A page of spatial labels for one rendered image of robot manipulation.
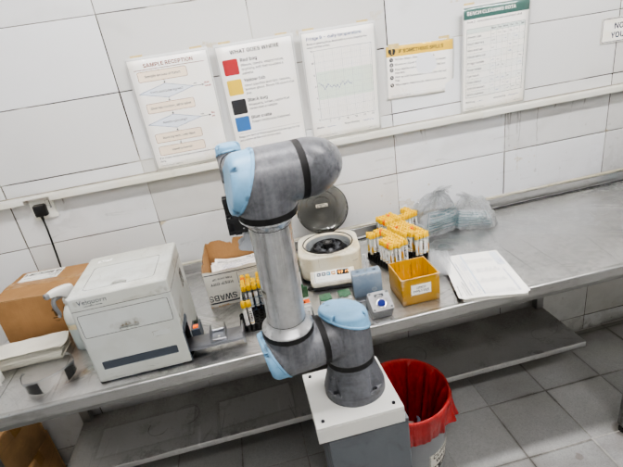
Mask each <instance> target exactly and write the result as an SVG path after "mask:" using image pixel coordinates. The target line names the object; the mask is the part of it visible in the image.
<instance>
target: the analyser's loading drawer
mask: <svg viewBox="0 0 623 467"><path fill-rule="evenodd" d="M218 335H220V337H218ZM186 339H187V342H188V345H189V348H190V351H191V352H192V351H196V350H200V349H203V348H207V347H215V346H218V345H222V344H226V343H230V342H235V341H238V340H242V339H244V342H246V332H245V327H244V323H243V320H241V325H239V326H236V327H232V328H228V329H227V328H226V325H225V322H224V323H223V328H219V329H214V330H211V326H210V325H209V333H208V334H201V335H197V336H193V337H188V338H186Z"/></svg>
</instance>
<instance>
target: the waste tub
mask: <svg viewBox="0 0 623 467"><path fill-rule="evenodd" d="M388 272H389V282H390V289H391V290H392V292H393V293H394V294H395V296H396V297H397V299H398V300H399V301H400V303H401V304H402V305H403V307H406V306H411V305H414V304H418V303H423V302H427V301H430V300H435V299H439V298H440V292H439V274H440V272H439V271H438V270H437V269H436V268H435V267H434V266H433V265H432V264H431V263H430V262H429V261H428V260H427V259H426V258H425V257H424V256H422V257H418V258H413V259H406V260H401V261H397V262H392V263H389V264H388Z"/></svg>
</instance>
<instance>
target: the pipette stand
mask: <svg viewBox="0 0 623 467"><path fill-rule="evenodd" d="M350 277H351V284H352V294H353V295H354V298H355V301H357V302H363V301H366V298H367V294H370V293H373V292H377V291H381V290H383V286H382V276H381V271H380V269H379V267H378V266H374V267H369V268H366V271H364V269H358V270H354V271H350Z"/></svg>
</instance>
